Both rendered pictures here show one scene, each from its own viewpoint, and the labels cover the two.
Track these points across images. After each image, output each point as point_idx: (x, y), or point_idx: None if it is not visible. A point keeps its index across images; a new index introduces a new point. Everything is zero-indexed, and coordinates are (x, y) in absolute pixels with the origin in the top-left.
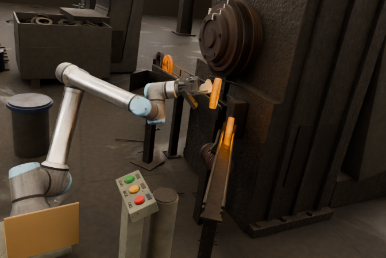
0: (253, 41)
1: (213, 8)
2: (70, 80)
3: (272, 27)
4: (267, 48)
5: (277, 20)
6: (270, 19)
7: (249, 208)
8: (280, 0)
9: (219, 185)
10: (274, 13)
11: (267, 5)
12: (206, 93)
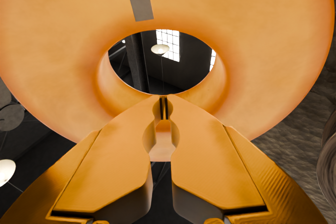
0: (326, 124)
1: None
2: None
3: (298, 116)
4: (321, 81)
5: (279, 122)
6: (307, 131)
7: None
8: (273, 146)
9: None
10: (289, 135)
11: (317, 156)
12: (82, 139)
